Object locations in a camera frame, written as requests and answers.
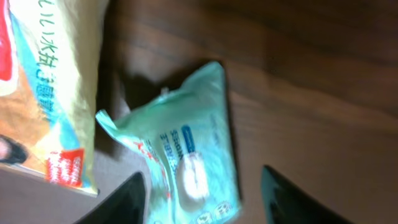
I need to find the mint green pack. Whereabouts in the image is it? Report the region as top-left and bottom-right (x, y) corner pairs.
(96, 62), (241, 223)

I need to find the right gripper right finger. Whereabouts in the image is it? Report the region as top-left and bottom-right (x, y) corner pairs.
(261, 165), (352, 224)

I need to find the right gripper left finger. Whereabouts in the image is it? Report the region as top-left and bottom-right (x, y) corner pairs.
(76, 172), (146, 224)

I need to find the yellow snack bag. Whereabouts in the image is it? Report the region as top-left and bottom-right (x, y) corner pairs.
(1, 0), (108, 196)

